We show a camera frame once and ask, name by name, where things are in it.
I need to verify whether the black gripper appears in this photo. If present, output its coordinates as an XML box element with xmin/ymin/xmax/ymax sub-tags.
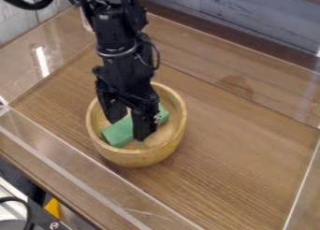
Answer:
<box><xmin>92</xmin><ymin>32</ymin><xmax>162</xmax><ymax>142</ymax></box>

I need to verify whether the green rectangular block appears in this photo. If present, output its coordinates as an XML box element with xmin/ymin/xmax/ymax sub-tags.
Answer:
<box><xmin>101</xmin><ymin>102</ymin><xmax>172</xmax><ymax>149</ymax></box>

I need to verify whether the brown wooden bowl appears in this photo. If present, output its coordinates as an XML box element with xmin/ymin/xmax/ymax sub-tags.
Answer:
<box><xmin>86</xmin><ymin>82</ymin><xmax>188</xmax><ymax>167</ymax></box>

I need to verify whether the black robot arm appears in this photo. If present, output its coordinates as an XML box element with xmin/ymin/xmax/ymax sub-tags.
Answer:
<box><xmin>79</xmin><ymin>0</ymin><xmax>161</xmax><ymax>141</ymax></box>

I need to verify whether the black device with screw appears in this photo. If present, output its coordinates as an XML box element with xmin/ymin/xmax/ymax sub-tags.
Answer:
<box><xmin>29</xmin><ymin>206</ymin><xmax>74</xmax><ymax>230</ymax></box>

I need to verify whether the clear acrylic tray wall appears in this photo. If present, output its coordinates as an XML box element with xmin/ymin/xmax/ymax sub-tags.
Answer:
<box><xmin>0</xmin><ymin>106</ymin><xmax>208</xmax><ymax>230</ymax></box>

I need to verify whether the black cable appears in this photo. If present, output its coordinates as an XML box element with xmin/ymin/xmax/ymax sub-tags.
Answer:
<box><xmin>0</xmin><ymin>195</ymin><xmax>35</xmax><ymax>230</ymax></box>

